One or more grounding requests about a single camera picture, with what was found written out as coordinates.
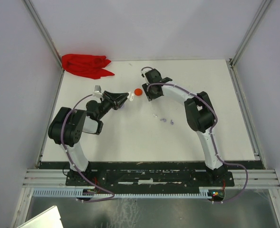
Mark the orange charging case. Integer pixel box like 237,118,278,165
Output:
134,88,143,96

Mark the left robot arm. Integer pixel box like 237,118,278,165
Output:
48,90,134,185

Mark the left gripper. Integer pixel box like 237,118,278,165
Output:
97,90,129,120

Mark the blue cable duct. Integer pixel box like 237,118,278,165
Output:
32,188,212,199

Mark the metal sheet corner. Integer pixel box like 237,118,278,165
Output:
18,206,63,228

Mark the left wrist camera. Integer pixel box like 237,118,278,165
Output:
93,85,103,97

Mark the left frame post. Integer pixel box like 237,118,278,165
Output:
22,0,62,68

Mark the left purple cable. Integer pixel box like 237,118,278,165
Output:
60,94,116,204

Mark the right frame post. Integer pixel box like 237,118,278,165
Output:
230,0,273,68

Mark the red cloth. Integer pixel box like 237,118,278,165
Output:
61,54,115,79

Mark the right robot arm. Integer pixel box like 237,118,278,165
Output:
141,66,227,186

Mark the frame post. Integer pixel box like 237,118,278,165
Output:
230,0,273,68
22,0,62,68

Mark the white charging case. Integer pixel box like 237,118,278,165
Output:
127,92,135,102

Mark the aluminium rail front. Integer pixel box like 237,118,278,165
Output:
22,169,280,189

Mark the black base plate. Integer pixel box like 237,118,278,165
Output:
39,161,264,195

